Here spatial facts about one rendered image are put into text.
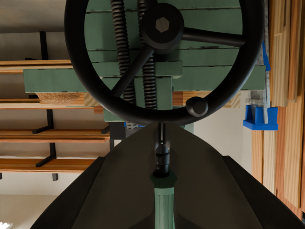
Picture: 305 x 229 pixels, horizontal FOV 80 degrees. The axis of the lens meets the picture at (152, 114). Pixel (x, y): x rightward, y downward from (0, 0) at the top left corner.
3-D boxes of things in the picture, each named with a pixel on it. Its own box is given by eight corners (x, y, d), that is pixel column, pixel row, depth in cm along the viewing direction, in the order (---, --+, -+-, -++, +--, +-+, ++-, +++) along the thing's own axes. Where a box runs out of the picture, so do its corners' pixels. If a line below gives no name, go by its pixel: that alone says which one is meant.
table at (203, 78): (297, 57, 34) (294, 90, 35) (233, 72, 64) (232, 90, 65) (-15, 63, 37) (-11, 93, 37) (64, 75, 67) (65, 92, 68)
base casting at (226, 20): (258, 6, 42) (256, 48, 43) (201, 54, 99) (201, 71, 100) (66, 12, 44) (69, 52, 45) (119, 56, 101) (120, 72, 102)
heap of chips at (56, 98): (63, 92, 47) (64, 107, 48) (85, 92, 61) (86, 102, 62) (29, 92, 48) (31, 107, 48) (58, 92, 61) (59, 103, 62)
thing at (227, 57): (245, 47, 43) (244, 65, 44) (218, 61, 64) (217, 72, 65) (79, 51, 45) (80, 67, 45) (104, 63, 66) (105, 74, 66)
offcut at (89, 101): (83, 92, 46) (84, 106, 47) (100, 92, 48) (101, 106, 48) (85, 92, 51) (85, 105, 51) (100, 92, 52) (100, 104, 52)
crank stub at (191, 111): (185, 102, 21) (206, 93, 21) (179, 99, 27) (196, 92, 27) (193, 121, 22) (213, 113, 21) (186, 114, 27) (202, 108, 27)
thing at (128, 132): (167, 121, 38) (167, 146, 39) (165, 114, 49) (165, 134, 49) (104, 121, 38) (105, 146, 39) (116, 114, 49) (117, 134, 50)
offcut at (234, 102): (231, 90, 46) (230, 108, 47) (241, 90, 48) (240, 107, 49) (221, 90, 49) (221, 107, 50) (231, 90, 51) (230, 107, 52)
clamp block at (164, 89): (174, 76, 36) (174, 121, 37) (170, 79, 49) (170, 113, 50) (99, 77, 36) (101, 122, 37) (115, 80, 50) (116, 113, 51)
